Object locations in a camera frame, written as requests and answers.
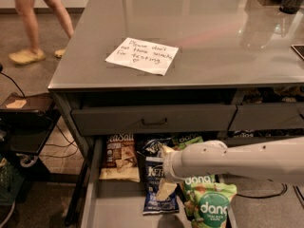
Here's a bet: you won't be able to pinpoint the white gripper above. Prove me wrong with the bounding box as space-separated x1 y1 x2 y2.
156 145 178 201

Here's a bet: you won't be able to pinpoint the black power cable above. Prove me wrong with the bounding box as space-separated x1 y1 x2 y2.
236 182 289 200

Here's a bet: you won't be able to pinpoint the white handwritten paper note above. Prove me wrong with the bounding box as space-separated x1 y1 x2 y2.
105 37 179 76

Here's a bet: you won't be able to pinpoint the green plastic crate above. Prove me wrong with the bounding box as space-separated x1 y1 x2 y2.
0 158 25 205

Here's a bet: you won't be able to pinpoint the blue Kettle chip bag front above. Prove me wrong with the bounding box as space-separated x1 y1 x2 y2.
142 157 180 215

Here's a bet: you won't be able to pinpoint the blue kettle chip bag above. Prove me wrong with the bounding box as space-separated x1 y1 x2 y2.
142 157 180 215
140 138 173 158

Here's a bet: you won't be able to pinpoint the green Dang chip bag middle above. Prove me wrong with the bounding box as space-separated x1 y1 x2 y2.
184 175 215 185

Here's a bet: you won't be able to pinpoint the green Dang chip bag front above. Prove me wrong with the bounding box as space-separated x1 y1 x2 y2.
183 182 238 228

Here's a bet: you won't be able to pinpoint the open grey middle drawer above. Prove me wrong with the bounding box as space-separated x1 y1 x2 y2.
81 137 191 228

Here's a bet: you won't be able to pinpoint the grey top left drawer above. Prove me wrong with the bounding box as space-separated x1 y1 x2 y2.
71 104 237 136

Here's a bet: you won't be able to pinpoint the black cable at right edge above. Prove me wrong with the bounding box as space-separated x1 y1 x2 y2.
293 185 304 207

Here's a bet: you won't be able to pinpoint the walking person legs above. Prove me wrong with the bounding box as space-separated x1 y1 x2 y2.
9 0 74 65

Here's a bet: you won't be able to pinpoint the black side cart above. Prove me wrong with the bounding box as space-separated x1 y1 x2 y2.
0 92 61 182

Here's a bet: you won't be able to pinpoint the grey metal drawer cabinet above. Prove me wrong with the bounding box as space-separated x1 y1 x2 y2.
47 0 304 228

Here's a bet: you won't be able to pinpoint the brown sea salt chip bag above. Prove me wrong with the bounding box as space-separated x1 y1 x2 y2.
100 134 140 182

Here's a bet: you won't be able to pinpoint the blue Kettle chip bag rear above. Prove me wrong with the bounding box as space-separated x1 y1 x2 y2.
140 138 173 158

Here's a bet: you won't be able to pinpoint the green dang chip bag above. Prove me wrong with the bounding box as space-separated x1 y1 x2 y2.
173 133 203 150
183 182 238 228
184 175 215 185

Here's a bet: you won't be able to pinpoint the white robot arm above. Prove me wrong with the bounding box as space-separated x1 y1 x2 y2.
156 137 304 200

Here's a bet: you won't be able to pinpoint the green Dang chip bag rear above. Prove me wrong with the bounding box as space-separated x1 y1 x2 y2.
173 133 203 150

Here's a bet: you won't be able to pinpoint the black cable on left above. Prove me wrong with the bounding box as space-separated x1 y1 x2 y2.
0 63 27 98

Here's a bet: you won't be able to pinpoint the grey top right drawer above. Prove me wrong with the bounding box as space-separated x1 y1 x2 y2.
230 103 304 131

